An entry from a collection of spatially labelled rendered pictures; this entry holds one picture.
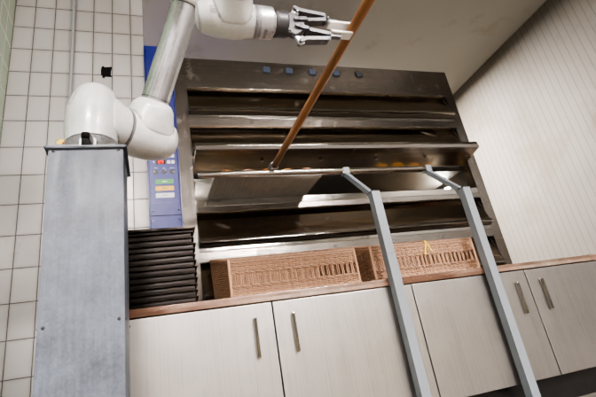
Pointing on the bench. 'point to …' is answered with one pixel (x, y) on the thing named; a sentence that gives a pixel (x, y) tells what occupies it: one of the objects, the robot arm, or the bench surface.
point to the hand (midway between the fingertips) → (339, 29)
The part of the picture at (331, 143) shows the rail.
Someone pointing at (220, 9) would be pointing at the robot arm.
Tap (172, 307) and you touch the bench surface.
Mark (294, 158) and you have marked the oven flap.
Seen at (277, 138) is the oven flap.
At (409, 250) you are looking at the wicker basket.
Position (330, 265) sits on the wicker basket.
